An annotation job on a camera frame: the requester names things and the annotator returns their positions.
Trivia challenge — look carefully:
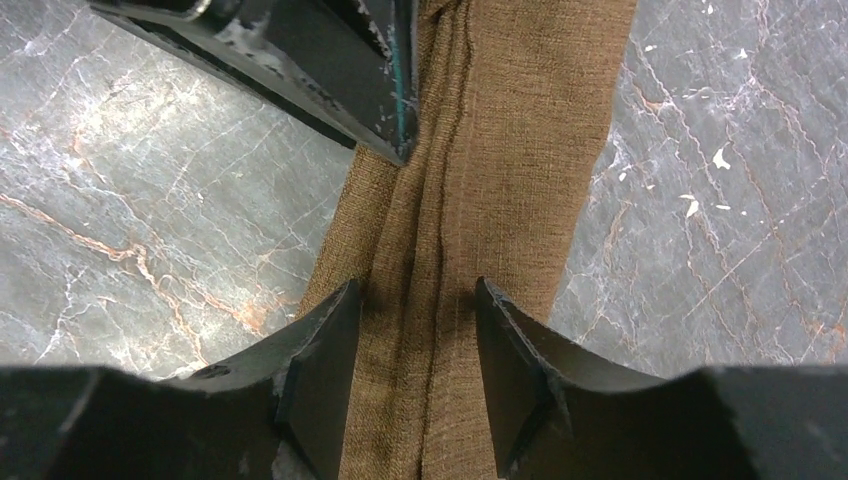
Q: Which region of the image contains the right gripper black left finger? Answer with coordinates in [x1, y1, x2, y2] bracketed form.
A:
[1, 280, 362, 479]

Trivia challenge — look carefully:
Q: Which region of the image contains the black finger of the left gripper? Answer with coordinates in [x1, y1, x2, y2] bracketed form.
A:
[91, 0, 419, 165]

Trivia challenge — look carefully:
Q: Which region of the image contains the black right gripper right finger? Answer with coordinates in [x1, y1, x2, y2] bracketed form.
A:
[475, 278, 847, 479]

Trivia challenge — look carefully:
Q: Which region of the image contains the brown cloth napkin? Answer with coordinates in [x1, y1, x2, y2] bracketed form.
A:
[300, 0, 636, 479]

